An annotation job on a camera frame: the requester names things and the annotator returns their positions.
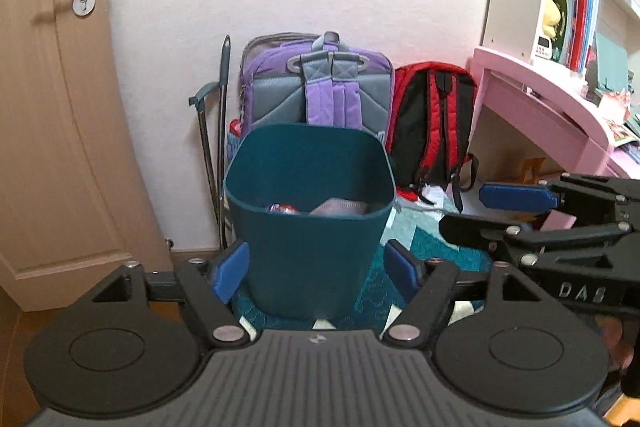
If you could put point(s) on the magazines with colourful covers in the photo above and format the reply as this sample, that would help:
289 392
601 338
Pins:
620 132

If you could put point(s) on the grey pole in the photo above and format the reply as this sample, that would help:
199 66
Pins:
223 107

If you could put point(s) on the pink plastic bag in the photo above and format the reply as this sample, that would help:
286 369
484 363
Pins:
340 207

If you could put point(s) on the silver door lock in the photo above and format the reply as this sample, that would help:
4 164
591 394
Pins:
84 3

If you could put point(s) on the zigzag teal quilt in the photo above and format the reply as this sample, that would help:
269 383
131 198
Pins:
425 247

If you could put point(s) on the red-capped bottle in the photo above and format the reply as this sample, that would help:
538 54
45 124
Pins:
235 127

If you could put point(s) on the red and black backpack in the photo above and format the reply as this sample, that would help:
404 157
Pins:
425 122

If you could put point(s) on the small white timer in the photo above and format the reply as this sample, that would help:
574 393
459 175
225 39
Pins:
543 48

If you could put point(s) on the dark teal plastic bin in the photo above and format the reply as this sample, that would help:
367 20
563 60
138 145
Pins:
310 257

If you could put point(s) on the teal folder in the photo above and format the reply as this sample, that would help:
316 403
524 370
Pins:
610 62

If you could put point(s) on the beige wooden door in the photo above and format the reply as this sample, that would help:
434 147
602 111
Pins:
60 132

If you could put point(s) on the purple and grey backpack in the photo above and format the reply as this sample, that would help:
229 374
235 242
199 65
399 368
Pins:
270 82

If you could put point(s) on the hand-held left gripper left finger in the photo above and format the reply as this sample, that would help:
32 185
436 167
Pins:
230 274

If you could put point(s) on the yellow plush toy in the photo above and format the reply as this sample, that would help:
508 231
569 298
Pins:
551 17

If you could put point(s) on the row of upright books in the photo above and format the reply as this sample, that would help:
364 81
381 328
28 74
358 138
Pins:
575 17

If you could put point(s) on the pink desk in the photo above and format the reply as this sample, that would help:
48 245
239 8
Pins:
525 107

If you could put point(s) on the purple and red can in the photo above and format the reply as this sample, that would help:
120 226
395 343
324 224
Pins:
282 208

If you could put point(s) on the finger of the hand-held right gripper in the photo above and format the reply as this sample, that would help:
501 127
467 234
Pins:
515 199
475 232

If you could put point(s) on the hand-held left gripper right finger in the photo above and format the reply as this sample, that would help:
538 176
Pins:
405 269

